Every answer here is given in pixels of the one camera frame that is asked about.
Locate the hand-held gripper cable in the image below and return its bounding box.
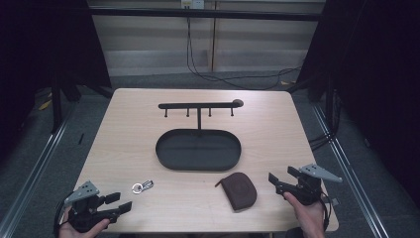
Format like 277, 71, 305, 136
318, 189, 333, 232
52, 191, 75, 237

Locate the metal floor rail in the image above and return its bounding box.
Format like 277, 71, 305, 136
311, 104, 391, 238
0, 104, 77, 238

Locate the silver key ring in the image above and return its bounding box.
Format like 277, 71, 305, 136
131, 178, 155, 195

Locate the black stand leg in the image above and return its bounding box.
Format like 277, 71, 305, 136
50, 75, 64, 134

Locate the black hanging wall cable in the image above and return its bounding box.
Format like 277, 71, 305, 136
185, 17, 302, 91

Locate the white wall outlet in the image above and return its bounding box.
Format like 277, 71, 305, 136
180, 0, 206, 10

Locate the right hand-held gripper cable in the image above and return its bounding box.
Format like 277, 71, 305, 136
318, 189, 333, 232

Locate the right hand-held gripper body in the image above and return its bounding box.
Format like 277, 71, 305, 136
275, 163, 344, 206

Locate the person's right hand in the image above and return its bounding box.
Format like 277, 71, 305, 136
282, 191, 326, 238

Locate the left hand-held gripper cable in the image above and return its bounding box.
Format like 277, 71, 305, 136
52, 191, 75, 237

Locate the black hook rack with tray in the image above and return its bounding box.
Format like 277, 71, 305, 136
155, 98, 246, 173

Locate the black horizontal frame bar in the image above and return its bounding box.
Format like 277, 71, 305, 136
88, 7, 326, 23

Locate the black floor cable bundle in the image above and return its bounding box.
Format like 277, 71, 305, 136
308, 88, 343, 153

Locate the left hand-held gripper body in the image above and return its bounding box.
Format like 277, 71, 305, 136
63, 180, 121, 233

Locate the black curtain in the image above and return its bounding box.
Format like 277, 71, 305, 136
296, 0, 420, 209
0, 0, 113, 160

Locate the person's left hand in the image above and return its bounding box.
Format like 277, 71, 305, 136
58, 207, 111, 238

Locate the brown leather pouch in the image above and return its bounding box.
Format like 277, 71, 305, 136
214, 172, 259, 212

